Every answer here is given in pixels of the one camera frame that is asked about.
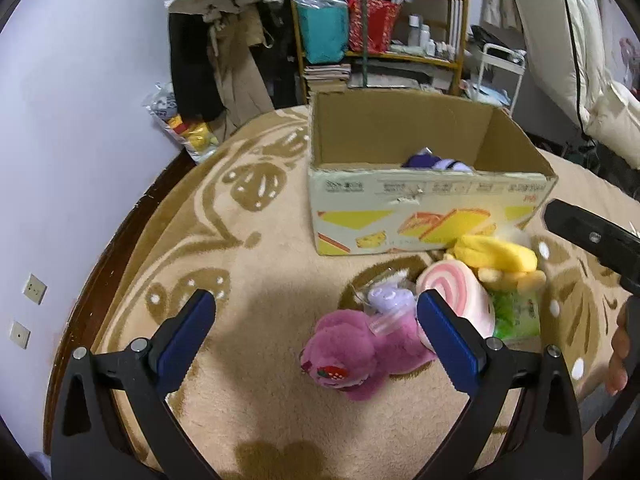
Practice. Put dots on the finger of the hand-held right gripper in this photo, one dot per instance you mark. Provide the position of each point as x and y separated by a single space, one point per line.
590 235

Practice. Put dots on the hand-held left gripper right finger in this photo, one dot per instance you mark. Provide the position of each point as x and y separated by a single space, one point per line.
445 340

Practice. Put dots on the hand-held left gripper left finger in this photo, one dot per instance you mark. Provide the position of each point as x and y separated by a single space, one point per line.
187 340

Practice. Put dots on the pink swirl roll plush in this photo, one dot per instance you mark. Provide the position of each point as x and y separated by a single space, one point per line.
465 285

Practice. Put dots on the small lilac plush toy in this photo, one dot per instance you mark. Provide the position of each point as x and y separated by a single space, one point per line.
385 300

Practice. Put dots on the green tissue pack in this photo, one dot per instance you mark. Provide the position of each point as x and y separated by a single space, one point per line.
515 312

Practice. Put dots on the magenta bear plush toy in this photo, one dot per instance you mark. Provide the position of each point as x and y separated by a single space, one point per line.
350 350

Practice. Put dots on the yellow plush doll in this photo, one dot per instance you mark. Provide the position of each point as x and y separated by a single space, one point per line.
495 255

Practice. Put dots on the printed cardboard box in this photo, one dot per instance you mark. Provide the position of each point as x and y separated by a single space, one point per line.
380 220

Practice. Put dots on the person's right hand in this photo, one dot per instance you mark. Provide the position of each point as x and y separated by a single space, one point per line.
620 350

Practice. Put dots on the beige brown patterned blanket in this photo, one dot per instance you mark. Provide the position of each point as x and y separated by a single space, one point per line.
280 280

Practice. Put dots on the white trolley cart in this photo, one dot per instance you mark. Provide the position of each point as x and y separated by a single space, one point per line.
520 80

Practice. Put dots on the light blue cloth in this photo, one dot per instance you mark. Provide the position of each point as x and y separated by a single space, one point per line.
487 95

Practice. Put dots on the purple plush toy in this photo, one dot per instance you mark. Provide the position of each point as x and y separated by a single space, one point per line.
425 161

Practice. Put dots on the white folded mattress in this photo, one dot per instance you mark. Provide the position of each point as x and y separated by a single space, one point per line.
550 35

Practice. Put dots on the clear plastic bag of toys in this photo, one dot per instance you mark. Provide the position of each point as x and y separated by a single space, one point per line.
195 135

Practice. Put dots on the pile of papers and books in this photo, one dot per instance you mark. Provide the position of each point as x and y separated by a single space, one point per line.
400 80

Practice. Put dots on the cluster of white cosmetic bottles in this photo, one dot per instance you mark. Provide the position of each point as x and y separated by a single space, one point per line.
425 40

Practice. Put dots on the beige hanging pants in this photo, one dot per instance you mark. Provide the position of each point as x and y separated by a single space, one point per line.
240 90

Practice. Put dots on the wooden shelf rack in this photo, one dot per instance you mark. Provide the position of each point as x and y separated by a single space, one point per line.
400 58

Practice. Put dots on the black hanging garment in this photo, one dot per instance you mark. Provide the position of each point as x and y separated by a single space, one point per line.
190 75

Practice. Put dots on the stack of books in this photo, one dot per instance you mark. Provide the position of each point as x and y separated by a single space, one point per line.
327 75

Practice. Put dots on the black hanging bag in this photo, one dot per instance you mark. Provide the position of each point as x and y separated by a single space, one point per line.
280 60

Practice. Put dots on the red patterned bag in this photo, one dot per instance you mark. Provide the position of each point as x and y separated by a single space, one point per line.
380 25

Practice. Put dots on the green pole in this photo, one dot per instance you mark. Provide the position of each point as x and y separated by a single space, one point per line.
367 35

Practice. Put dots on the teal bag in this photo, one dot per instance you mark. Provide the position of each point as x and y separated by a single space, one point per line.
322 35

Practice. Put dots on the white wall socket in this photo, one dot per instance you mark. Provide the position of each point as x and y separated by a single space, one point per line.
33 289
19 335

